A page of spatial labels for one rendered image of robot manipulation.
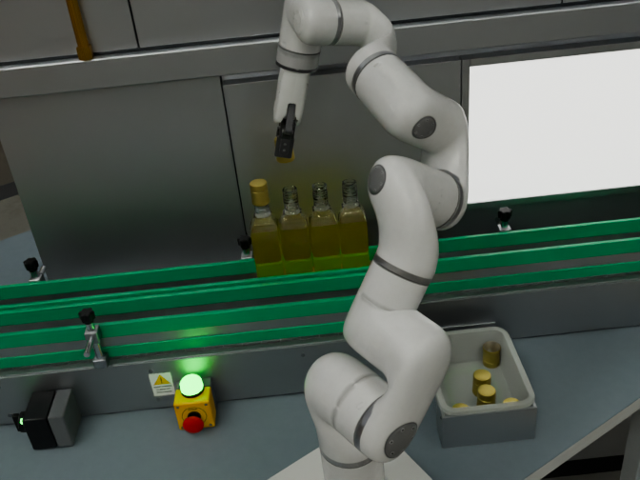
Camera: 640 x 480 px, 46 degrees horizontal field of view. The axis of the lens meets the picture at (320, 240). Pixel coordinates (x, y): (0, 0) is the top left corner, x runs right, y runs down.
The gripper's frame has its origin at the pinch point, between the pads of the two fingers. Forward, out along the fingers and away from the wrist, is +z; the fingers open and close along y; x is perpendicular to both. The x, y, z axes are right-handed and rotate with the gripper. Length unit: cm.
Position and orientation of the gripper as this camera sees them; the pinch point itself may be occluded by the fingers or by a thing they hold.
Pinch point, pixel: (284, 142)
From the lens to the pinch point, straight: 141.3
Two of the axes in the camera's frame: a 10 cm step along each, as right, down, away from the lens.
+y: 0.4, 5.2, -8.5
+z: -1.7, 8.4, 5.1
